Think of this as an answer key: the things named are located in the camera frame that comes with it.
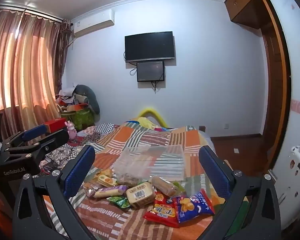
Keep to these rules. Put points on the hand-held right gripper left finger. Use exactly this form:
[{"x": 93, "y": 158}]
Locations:
[{"x": 79, "y": 171}]

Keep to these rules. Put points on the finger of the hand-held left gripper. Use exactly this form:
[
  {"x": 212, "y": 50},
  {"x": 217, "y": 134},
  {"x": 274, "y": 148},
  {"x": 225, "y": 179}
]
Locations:
[
  {"x": 34, "y": 132},
  {"x": 52, "y": 141}
]

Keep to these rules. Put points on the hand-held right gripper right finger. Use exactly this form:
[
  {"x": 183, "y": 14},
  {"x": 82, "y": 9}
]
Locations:
[{"x": 215, "y": 172}]

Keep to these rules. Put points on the pink clear snack packet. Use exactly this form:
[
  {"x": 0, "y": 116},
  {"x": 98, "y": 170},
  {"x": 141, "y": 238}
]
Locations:
[{"x": 91, "y": 188}]

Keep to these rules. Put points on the cream round-print snack packet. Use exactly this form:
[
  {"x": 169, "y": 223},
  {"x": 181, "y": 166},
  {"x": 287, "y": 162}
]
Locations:
[{"x": 106, "y": 180}]

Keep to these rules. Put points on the purple striped wafer packet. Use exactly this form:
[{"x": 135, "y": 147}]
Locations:
[{"x": 109, "y": 192}]

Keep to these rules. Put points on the green striped snack packet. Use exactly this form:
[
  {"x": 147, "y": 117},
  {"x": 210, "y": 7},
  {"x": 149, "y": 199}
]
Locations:
[{"x": 180, "y": 187}]

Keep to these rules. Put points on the blue chip packet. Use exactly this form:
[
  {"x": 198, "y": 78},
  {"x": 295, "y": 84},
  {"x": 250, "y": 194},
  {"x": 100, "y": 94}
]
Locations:
[{"x": 192, "y": 205}]

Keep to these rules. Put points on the brown snack bag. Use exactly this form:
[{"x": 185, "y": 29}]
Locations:
[{"x": 128, "y": 179}]

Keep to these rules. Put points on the small green snack packet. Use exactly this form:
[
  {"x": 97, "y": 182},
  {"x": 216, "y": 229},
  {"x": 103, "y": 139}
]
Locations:
[{"x": 120, "y": 202}]

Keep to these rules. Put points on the round biscuit roll packet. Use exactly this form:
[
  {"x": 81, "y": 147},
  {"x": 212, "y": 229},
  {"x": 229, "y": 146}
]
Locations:
[{"x": 162, "y": 183}]

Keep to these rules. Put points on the clear plastic container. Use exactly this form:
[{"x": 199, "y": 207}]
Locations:
[{"x": 152, "y": 160}]

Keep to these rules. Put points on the red snack packet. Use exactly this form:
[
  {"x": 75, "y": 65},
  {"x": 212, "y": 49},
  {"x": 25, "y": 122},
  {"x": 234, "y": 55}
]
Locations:
[{"x": 162, "y": 210}]

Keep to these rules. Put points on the beige cake package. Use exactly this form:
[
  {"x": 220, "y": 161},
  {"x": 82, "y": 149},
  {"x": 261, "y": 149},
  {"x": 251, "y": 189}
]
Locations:
[{"x": 140, "y": 195}]

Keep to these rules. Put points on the red box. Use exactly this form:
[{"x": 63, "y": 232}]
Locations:
[{"x": 55, "y": 125}]

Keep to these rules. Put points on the green bag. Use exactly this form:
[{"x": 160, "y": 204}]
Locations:
[{"x": 81, "y": 117}]

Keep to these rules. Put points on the floral patterned bedsheet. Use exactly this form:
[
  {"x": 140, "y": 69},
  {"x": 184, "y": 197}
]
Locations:
[{"x": 99, "y": 132}]

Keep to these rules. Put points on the pile of clutter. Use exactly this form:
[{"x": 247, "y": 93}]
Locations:
[{"x": 64, "y": 97}]

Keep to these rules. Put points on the pink orange window curtain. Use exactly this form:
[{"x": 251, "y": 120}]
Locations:
[{"x": 27, "y": 67}]

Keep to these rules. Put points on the patchwork striped blanket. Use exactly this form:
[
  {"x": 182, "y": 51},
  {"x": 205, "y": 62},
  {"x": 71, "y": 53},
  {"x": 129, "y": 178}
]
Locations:
[{"x": 145, "y": 140}]

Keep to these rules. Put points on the white refrigerator with stickers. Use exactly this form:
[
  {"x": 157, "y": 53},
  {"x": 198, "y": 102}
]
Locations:
[{"x": 290, "y": 187}]

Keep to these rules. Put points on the yellow curved tube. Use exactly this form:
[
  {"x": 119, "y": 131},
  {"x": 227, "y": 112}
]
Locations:
[{"x": 152, "y": 112}]

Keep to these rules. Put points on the white air conditioner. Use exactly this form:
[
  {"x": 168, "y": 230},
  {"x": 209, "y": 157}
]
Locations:
[{"x": 94, "y": 23}]

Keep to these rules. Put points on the wooden overhead cabinet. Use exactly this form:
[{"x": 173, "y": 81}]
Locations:
[{"x": 245, "y": 2}]

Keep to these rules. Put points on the white wall socket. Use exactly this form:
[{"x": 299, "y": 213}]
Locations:
[
  {"x": 226, "y": 126},
  {"x": 236, "y": 150}
]

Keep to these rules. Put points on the wooden door frame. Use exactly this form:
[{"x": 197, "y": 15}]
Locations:
[{"x": 275, "y": 92}]

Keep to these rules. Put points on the small black wall monitor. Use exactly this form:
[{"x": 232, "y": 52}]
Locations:
[{"x": 150, "y": 71}]

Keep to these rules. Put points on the black wall television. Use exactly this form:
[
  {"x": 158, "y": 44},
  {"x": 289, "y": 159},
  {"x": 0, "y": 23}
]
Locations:
[{"x": 150, "y": 46}]

